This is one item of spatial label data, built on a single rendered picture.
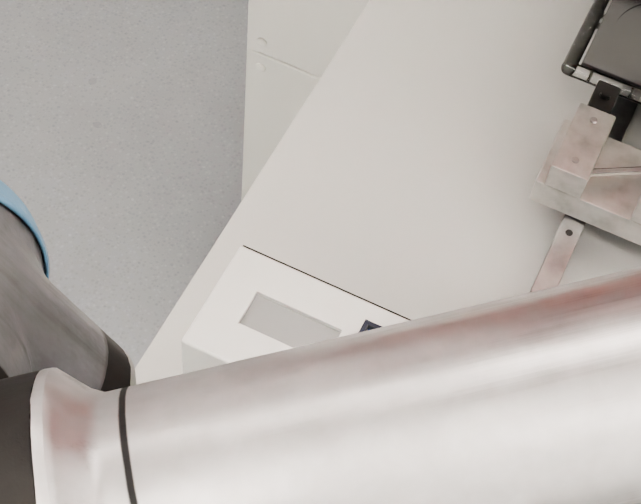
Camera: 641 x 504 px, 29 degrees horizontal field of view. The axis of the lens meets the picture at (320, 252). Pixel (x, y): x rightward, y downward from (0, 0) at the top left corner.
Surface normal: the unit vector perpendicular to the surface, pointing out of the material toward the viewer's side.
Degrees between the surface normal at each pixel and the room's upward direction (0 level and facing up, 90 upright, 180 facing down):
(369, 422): 9
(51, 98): 0
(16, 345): 74
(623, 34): 0
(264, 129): 90
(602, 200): 0
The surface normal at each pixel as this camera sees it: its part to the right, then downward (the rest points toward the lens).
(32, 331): 0.89, -0.37
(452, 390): -0.07, -0.52
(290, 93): -0.43, 0.74
